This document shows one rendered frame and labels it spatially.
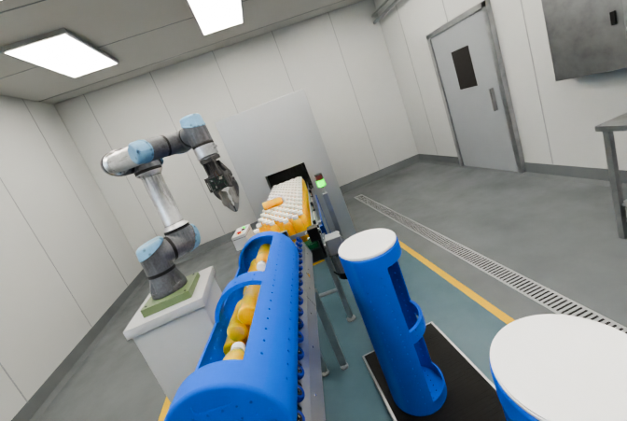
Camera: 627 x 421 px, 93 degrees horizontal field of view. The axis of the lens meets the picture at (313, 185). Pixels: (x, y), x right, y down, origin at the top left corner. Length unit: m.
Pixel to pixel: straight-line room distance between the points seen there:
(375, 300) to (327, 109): 5.06
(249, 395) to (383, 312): 0.84
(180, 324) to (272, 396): 0.76
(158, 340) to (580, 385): 1.32
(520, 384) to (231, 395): 0.57
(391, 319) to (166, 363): 0.96
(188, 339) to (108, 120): 5.36
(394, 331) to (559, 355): 0.80
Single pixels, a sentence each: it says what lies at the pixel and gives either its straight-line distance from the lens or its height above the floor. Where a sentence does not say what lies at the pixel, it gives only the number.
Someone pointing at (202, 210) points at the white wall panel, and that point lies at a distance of 6.17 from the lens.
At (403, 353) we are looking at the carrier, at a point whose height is 0.53.
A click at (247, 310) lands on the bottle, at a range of 1.05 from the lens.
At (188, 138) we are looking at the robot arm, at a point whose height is 1.74.
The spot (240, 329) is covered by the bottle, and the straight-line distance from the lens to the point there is 1.09.
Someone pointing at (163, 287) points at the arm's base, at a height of 1.22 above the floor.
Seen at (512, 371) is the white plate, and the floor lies 1.04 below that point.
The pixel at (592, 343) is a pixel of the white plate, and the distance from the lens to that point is 0.89.
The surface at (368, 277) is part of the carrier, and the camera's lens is 1.36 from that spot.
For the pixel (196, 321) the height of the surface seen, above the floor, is 1.06.
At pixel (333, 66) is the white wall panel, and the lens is 6.31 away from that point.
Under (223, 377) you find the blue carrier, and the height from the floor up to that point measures 1.23.
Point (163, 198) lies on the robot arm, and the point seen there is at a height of 1.56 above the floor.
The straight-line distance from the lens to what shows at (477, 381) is 1.98.
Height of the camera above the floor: 1.65
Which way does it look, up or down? 12 degrees down
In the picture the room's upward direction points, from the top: 21 degrees counter-clockwise
